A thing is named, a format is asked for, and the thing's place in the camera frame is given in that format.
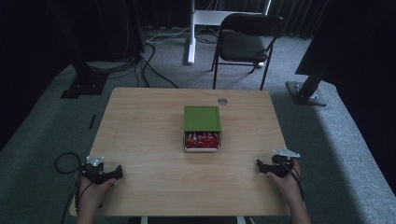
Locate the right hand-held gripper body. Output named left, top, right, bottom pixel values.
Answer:
left=269, top=147, right=302, bottom=178

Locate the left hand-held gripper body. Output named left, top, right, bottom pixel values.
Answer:
left=79, top=155, right=116, bottom=185

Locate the green drawer box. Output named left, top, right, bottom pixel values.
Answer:
left=182, top=105, right=223, bottom=147

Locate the person's left hand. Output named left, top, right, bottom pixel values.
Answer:
left=78, top=175, right=118, bottom=209

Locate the person's right hand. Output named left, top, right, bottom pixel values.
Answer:
left=266, top=158, right=303, bottom=202

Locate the pile of red snack packets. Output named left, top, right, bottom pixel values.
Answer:
left=185, top=132, right=221, bottom=149

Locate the black metal stand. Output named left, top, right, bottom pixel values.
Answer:
left=46, top=0, right=110, bottom=100
left=285, top=62, right=331, bottom=107

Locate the black folding chair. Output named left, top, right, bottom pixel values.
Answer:
left=210, top=12, right=285, bottom=91

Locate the dark curtain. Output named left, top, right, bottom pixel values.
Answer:
left=294, top=0, right=396, bottom=194

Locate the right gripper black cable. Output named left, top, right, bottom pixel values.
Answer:
left=284, top=158, right=306, bottom=201

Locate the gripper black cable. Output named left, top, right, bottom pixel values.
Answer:
left=74, top=172, right=94, bottom=216
left=284, top=158, right=306, bottom=201

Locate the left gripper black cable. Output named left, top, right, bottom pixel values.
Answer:
left=74, top=172, right=94, bottom=216

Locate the black looped floor cable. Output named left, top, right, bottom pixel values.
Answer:
left=54, top=152, right=82, bottom=224

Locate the white floor cable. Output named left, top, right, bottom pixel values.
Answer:
left=145, top=26, right=191, bottom=45

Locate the white desk frame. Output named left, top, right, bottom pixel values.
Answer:
left=187, top=0, right=272, bottom=65

